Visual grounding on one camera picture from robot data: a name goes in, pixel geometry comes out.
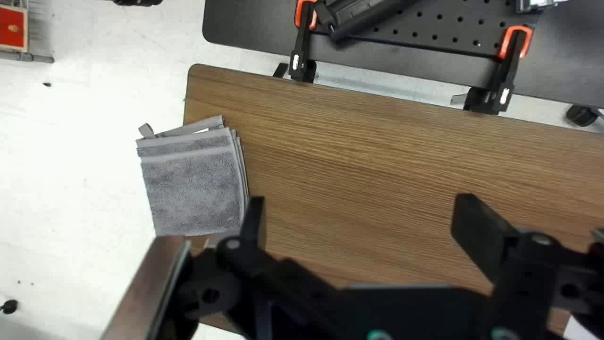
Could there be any black orange bar clamp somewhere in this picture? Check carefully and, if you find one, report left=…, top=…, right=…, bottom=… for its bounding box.
left=452, top=24, right=537, bottom=117
left=272, top=0, right=323, bottom=84

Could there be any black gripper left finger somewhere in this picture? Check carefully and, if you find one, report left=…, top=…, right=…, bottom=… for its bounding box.
left=216, top=194, right=337, bottom=317

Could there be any black perforated board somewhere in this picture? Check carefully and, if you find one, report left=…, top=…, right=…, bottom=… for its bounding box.
left=203, top=0, right=604, bottom=109

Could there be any red box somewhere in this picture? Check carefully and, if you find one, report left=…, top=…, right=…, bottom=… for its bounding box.
left=0, top=0, right=57, bottom=64

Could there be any black cylindrical post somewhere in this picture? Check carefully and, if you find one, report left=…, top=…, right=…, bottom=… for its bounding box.
left=318, top=0, right=421, bottom=43

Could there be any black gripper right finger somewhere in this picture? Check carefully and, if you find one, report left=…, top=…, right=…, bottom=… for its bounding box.
left=450, top=192, right=571, bottom=317

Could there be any gray towel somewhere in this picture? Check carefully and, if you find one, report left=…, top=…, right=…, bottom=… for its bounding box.
left=136, top=113, right=252, bottom=239

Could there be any silver metal bar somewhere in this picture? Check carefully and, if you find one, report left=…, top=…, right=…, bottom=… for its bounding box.
left=101, top=234, right=195, bottom=340

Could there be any black caster wheel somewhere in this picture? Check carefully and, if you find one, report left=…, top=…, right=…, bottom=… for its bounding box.
left=563, top=103, right=603, bottom=128

